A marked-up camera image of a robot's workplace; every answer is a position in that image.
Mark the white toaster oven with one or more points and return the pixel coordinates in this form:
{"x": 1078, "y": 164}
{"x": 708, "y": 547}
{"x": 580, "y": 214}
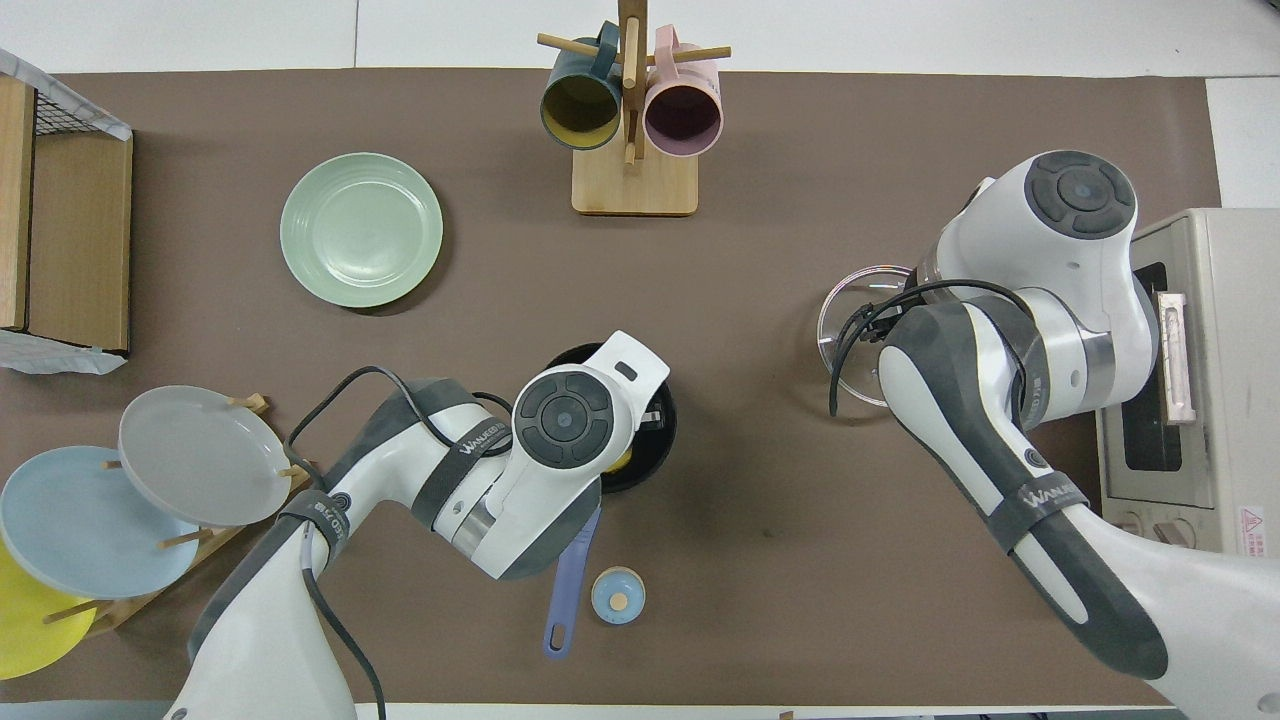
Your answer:
{"x": 1240, "y": 300}

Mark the dark teal mug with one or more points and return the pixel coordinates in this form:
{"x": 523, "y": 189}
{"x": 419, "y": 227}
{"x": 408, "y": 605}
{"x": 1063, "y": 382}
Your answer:
{"x": 580, "y": 105}

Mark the grey plate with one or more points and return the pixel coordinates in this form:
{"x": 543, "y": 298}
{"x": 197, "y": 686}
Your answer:
{"x": 200, "y": 455}

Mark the yellow plate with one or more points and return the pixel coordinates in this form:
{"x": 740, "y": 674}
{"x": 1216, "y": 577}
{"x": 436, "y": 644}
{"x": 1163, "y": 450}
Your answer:
{"x": 30, "y": 630}

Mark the glass lid blue knob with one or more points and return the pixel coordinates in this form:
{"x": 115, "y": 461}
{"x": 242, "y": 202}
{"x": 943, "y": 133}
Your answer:
{"x": 838, "y": 305}

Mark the yellow potato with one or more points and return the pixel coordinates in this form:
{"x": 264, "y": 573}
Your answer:
{"x": 620, "y": 462}

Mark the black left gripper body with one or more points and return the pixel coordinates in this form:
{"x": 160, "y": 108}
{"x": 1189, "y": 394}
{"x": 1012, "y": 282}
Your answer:
{"x": 652, "y": 420}

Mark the wooden mug tree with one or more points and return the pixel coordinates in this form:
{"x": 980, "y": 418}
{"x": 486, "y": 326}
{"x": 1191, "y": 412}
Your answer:
{"x": 635, "y": 185}

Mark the pink mug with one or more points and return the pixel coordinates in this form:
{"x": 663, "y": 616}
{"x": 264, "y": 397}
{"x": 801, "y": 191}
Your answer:
{"x": 683, "y": 115}

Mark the light blue plate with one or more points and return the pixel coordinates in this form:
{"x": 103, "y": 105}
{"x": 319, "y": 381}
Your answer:
{"x": 80, "y": 530}

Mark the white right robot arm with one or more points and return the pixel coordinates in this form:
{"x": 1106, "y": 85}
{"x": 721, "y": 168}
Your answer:
{"x": 1080, "y": 200}

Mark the wooden shelf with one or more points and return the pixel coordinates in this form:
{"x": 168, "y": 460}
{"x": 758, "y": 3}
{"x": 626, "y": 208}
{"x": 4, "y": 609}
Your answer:
{"x": 80, "y": 230}

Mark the green plate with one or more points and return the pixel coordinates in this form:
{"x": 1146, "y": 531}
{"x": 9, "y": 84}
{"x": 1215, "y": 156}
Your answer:
{"x": 360, "y": 230}

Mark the wooden plate rack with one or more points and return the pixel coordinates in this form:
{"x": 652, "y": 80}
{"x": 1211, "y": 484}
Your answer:
{"x": 120, "y": 612}

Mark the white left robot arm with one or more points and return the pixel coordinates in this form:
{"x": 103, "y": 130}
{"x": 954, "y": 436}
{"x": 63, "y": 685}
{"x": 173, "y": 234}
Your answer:
{"x": 560, "y": 420}

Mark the brown table mat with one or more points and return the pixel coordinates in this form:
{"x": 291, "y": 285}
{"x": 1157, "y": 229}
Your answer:
{"x": 800, "y": 550}

